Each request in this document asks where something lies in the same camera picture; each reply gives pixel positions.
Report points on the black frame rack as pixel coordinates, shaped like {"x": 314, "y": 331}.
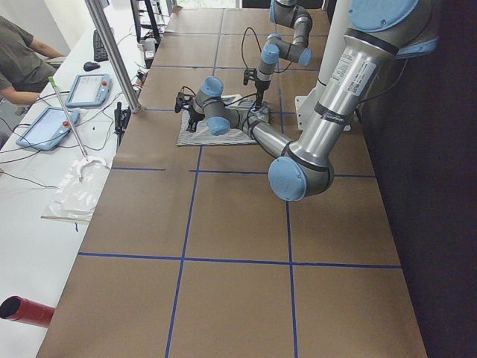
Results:
{"x": 145, "y": 15}

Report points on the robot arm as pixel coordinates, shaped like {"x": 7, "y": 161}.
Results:
{"x": 291, "y": 15}
{"x": 374, "y": 33}

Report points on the red bottle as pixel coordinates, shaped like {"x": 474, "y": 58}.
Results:
{"x": 25, "y": 311}

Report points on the aluminium frame post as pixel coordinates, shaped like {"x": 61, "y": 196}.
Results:
{"x": 103, "y": 27}

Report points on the black computer mouse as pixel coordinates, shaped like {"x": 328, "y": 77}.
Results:
{"x": 90, "y": 66}

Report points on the upper teach pendant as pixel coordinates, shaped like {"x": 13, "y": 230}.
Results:
{"x": 89, "y": 91}

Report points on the blue white striped polo shirt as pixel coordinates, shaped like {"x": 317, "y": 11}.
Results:
{"x": 217, "y": 132}

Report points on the metal rod green tip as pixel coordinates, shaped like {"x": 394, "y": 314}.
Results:
{"x": 69, "y": 120}

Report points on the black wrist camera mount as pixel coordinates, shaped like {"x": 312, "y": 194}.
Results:
{"x": 249, "y": 75}
{"x": 183, "y": 101}

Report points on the teach pendant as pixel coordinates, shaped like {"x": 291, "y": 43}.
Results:
{"x": 89, "y": 91}
{"x": 47, "y": 131}

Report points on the seated person grey shirt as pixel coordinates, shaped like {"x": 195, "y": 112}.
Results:
{"x": 25, "y": 69}

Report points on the lower teach pendant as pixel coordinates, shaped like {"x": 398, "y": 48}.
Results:
{"x": 47, "y": 131}

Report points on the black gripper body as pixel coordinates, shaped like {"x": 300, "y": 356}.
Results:
{"x": 194, "y": 115}
{"x": 260, "y": 87}

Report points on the black keyboard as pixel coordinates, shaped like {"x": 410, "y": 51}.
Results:
{"x": 99, "y": 50}

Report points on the clear plastic bag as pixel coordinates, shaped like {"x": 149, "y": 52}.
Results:
{"x": 78, "y": 193}

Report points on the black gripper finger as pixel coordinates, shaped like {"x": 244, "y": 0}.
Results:
{"x": 258, "y": 104}
{"x": 191, "y": 126}

